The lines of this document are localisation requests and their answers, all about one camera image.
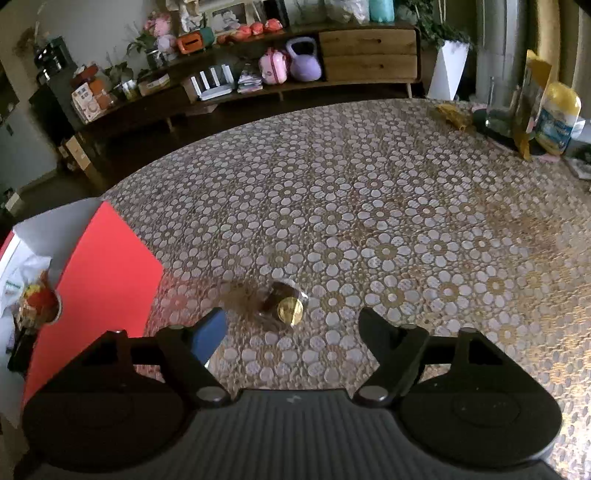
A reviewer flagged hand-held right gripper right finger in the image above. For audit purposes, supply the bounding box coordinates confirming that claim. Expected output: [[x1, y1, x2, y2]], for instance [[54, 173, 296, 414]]
[[352, 307, 513, 409]]

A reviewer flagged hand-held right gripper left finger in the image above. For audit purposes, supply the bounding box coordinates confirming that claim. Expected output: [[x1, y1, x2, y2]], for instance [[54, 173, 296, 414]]
[[69, 308, 232, 409]]

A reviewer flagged red cardboard box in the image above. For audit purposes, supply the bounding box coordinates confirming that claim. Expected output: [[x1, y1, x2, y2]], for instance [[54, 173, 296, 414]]
[[0, 198, 165, 408]]

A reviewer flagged black snack packet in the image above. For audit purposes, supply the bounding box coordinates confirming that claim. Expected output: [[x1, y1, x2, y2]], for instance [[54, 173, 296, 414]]
[[6, 324, 38, 376]]

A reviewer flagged brown cardboard carton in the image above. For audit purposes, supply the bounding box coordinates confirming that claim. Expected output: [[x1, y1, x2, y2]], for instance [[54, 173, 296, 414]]
[[58, 133, 94, 172]]

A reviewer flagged black round coaster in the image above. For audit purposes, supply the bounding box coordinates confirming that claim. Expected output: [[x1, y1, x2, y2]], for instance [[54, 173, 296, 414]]
[[470, 108, 551, 156]]

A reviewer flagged banana peel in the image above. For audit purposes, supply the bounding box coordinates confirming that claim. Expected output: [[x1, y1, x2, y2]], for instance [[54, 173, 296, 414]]
[[435, 103, 474, 132]]

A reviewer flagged wooden TV cabinet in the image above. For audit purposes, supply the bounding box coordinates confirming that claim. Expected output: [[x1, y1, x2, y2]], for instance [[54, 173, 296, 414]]
[[68, 20, 426, 154]]

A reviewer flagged white router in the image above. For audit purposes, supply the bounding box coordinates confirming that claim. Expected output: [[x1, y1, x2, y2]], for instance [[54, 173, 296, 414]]
[[189, 64, 234, 103]]

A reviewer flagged small cardboard box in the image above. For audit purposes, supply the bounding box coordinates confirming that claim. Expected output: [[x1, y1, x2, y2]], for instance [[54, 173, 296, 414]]
[[137, 73, 172, 97]]

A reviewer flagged drinking glass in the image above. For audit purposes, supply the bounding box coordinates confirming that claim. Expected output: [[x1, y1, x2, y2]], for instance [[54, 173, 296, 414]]
[[486, 76, 528, 136]]

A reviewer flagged stack of booklets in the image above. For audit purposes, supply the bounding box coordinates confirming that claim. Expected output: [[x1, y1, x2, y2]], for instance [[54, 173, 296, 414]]
[[237, 64, 264, 95]]

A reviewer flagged baby print carton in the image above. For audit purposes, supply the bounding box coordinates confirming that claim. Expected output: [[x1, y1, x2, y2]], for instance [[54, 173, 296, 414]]
[[70, 82, 117, 124]]

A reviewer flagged wooden cabinet drawer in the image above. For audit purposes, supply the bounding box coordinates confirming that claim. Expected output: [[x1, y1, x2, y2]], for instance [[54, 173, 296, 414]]
[[322, 53, 419, 81], [318, 28, 419, 57]]

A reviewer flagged green plant in jar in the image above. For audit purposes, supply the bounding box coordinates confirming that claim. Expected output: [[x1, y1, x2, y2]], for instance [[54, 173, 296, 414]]
[[105, 59, 140, 101]]

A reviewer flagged green plant in white planter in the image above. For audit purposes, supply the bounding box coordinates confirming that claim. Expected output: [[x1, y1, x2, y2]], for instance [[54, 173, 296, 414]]
[[396, 0, 477, 101]]

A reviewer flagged pink kettlebell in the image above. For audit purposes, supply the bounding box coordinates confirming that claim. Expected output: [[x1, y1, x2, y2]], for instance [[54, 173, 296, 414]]
[[258, 48, 293, 86]]

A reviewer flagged purple kettlebell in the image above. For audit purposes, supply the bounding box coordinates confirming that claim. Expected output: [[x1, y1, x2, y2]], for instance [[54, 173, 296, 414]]
[[285, 38, 323, 83]]

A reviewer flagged yellow-lid wipes canister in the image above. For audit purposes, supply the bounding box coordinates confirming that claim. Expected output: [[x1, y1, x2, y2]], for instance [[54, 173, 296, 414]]
[[534, 82, 583, 156]]

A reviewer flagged yellow standing pouch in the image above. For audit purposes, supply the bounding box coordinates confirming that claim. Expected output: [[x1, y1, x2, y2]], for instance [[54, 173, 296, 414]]
[[514, 49, 554, 162]]

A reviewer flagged red gift box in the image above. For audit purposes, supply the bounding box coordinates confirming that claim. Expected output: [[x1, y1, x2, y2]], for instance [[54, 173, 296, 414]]
[[71, 64, 101, 89]]

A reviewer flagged orange tissue box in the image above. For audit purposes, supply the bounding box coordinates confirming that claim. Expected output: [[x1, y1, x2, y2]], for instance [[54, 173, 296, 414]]
[[177, 26, 217, 54]]

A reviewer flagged pink flower bouquet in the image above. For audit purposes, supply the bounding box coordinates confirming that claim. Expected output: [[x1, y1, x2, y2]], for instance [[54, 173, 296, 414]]
[[127, 11, 179, 70]]

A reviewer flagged grey tower air conditioner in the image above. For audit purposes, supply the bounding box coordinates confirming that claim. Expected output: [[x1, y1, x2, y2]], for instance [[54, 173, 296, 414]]
[[475, 0, 537, 101]]

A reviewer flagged black coffee machine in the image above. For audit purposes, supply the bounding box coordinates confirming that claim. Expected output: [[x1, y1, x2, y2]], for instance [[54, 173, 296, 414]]
[[34, 39, 78, 85]]

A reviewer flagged teal jug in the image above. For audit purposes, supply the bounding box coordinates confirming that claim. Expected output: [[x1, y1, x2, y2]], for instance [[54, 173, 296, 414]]
[[369, 0, 397, 24]]

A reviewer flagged clear plastic bag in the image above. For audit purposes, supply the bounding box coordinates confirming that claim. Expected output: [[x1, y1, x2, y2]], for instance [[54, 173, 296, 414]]
[[322, 0, 370, 24]]

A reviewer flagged black speaker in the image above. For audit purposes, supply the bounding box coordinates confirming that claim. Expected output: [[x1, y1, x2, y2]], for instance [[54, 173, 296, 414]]
[[263, 0, 291, 29]]

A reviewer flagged yellow curtain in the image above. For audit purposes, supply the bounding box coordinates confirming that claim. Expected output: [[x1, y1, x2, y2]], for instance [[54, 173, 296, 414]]
[[534, 0, 591, 94]]

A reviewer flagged photo frame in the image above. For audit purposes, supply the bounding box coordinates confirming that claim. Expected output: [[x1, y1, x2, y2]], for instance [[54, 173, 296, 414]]
[[205, 2, 248, 33]]

